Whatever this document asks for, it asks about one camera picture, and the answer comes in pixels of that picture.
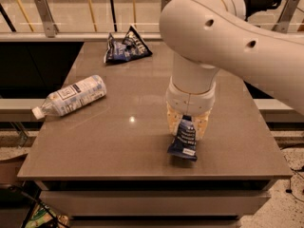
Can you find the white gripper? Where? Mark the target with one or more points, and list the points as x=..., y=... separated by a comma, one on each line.
x=190, y=101

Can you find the blue rxbar blueberry bar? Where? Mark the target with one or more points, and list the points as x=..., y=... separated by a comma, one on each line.
x=184, y=144

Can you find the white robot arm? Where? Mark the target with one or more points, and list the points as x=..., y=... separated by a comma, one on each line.
x=209, y=35

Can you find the blue chip bag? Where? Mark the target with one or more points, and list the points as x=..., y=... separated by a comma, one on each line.
x=132, y=47

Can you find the clear plastic water bottle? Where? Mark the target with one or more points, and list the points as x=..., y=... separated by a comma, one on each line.
x=72, y=97

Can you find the green snack package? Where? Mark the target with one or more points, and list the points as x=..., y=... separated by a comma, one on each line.
x=44, y=217

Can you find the glass railing with metal posts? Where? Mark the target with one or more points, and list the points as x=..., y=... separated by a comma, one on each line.
x=79, y=19

